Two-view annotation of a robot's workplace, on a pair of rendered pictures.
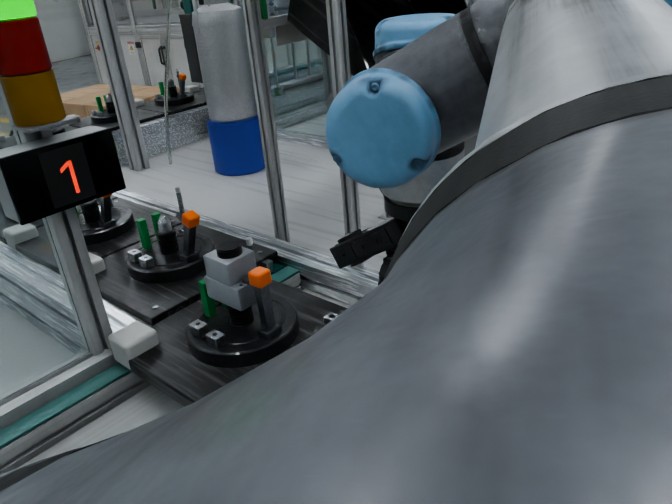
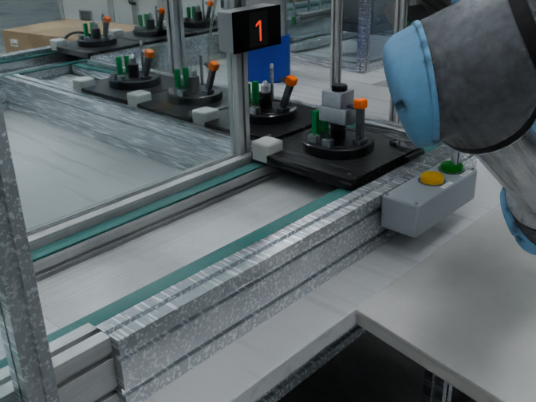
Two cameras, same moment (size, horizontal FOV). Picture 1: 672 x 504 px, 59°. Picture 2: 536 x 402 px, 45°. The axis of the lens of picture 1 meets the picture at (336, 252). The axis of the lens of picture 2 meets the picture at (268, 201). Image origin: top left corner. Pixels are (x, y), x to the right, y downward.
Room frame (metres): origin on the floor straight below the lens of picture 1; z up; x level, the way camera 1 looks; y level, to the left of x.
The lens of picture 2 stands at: (-0.57, 0.27, 1.40)
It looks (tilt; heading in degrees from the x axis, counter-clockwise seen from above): 24 degrees down; 0
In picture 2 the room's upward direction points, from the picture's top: 1 degrees counter-clockwise
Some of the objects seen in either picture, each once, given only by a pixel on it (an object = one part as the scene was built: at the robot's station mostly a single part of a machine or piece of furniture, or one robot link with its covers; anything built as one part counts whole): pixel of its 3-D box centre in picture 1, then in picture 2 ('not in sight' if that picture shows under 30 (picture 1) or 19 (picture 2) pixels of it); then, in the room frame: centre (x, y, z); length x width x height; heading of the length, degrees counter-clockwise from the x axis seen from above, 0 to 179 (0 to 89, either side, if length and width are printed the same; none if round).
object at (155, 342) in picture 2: not in sight; (336, 232); (0.38, 0.15, 0.91); 0.89 x 0.06 x 0.11; 137
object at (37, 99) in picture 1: (33, 96); not in sight; (0.62, 0.29, 1.28); 0.05 x 0.05 x 0.05
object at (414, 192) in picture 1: (423, 172); not in sight; (0.51, -0.09, 1.21); 0.08 x 0.08 x 0.05
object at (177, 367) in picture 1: (245, 339); (337, 151); (0.63, 0.13, 0.96); 0.24 x 0.24 x 0.02; 47
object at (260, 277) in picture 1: (259, 297); (356, 118); (0.60, 0.09, 1.04); 0.04 x 0.02 x 0.08; 47
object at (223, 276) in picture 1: (228, 269); (334, 101); (0.64, 0.13, 1.06); 0.08 x 0.04 x 0.07; 47
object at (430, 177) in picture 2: not in sight; (431, 179); (0.47, -0.02, 0.96); 0.04 x 0.04 x 0.02
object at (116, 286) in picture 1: (167, 238); (265, 97); (0.86, 0.26, 1.01); 0.24 x 0.24 x 0.13; 47
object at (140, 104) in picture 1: (172, 89); not in sight; (2.16, 0.53, 1.01); 0.24 x 0.24 x 0.13; 47
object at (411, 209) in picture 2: not in sight; (430, 196); (0.47, -0.02, 0.93); 0.21 x 0.07 x 0.06; 137
